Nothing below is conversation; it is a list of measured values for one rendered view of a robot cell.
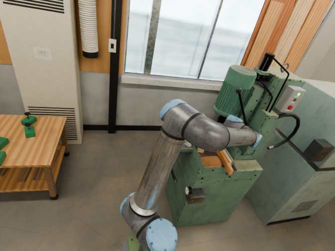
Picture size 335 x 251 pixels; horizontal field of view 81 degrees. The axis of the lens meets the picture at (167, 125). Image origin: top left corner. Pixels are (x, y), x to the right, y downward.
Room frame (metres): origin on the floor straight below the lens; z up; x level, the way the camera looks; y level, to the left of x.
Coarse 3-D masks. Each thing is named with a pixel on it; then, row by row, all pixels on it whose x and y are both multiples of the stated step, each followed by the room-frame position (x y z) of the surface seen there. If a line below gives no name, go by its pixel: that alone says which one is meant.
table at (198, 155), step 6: (180, 150) 1.12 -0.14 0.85; (186, 150) 1.13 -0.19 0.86; (192, 150) 1.15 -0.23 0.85; (204, 150) 1.13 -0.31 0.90; (198, 156) 1.06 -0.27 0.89; (204, 156) 1.06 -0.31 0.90; (198, 162) 1.03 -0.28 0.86; (204, 168) 0.95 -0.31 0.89; (210, 168) 0.97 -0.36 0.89; (216, 168) 0.99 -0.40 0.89; (222, 168) 1.00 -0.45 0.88
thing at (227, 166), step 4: (216, 152) 1.14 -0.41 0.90; (220, 152) 1.10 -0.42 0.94; (220, 156) 1.08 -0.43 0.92; (224, 156) 1.07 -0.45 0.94; (224, 160) 1.03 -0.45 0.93; (224, 164) 1.02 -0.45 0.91; (228, 164) 1.00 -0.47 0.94; (228, 168) 0.97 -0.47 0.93; (228, 172) 0.96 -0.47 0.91; (232, 172) 0.95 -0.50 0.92
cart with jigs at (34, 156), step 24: (0, 120) 1.29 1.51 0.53; (24, 120) 1.32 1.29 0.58; (48, 120) 1.45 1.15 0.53; (0, 144) 0.99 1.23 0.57; (24, 144) 1.09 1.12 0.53; (48, 144) 1.15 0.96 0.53; (0, 168) 1.04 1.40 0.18; (24, 168) 1.08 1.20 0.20; (48, 168) 0.96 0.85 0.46; (0, 192) 0.84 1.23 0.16
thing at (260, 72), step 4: (264, 56) 1.30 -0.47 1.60; (268, 56) 1.27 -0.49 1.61; (272, 56) 1.27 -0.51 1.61; (264, 60) 1.28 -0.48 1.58; (268, 60) 1.27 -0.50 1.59; (272, 60) 1.28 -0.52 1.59; (260, 64) 1.30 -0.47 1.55; (264, 64) 1.27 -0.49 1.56; (268, 64) 1.27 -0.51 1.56; (256, 68) 1.30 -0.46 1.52; (260, 68) 1.28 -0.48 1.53; (264, 68) 1.27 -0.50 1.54; (268, 68) 1.28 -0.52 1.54; (256, 72) 1.31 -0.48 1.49; (260, 72) 1.25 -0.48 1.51; (264, 72) 1.26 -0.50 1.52; (268, 72) 1.27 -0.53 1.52; (260, 76) 1.27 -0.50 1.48; (264, 76) 1.28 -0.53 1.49; (256, 80) 1.27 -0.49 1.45
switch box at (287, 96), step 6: (288, 90) 1.22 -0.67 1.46; (294, 90) 1.19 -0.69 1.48; (300, 90) 1.21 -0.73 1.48; (282, 96) 1.23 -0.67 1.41; (288, 96) 1.20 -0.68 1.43; (294, 96) 1.20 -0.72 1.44; (300, 96) 1.21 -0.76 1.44; (282, 102) 1.21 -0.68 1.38; (288, 102) 1.19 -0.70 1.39; (276, 108) 1.22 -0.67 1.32; (282, 108) 1.19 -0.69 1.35; (294, 108) 1.22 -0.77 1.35
